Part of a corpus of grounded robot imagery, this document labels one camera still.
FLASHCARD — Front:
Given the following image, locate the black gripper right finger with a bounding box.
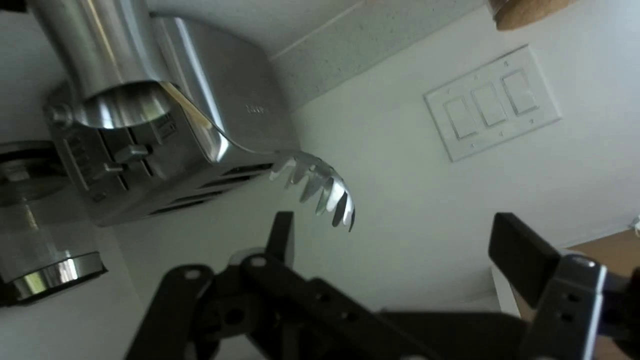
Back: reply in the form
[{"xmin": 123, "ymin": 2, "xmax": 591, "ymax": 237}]
[{"xmin": 487, "ymin": 213, "xmax": 640, "ymax": 360}]

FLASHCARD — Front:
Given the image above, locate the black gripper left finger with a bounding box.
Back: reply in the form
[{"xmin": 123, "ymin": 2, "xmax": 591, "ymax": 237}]
[{"xmin": 123, "ymin": 211, "xmax": 436, "ymax": 360}]

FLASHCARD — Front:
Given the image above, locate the silver cup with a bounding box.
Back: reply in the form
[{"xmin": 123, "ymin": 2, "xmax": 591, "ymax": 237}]
[{"xmin": 27, "ymin": 0, "xmax": 178, "ymax": 133}]

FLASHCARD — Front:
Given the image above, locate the steel pasta server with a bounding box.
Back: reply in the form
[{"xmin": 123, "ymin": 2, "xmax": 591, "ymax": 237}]
[{"xmin": 162, "ymin": 79, "xmax": 359, "ymax": 235}]

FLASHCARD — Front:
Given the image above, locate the steel coffee maker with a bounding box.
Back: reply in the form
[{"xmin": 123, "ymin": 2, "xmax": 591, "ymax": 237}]
[{"xmin": 0, "ymin": 139, "xmax": 109, "ymax": 311}]

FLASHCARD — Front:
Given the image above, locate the small brown wooden item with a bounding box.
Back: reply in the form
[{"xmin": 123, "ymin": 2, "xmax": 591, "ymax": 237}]
[{"xmin": 487, "ymin": 0, "xmax": 577, "ymax": 35}]

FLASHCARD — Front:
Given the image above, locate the white light switch plate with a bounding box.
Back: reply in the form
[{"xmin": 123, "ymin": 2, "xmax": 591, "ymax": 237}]
[{"xmin": 422, "ymin": 42, "xmax": 564, "ymax": 164}]

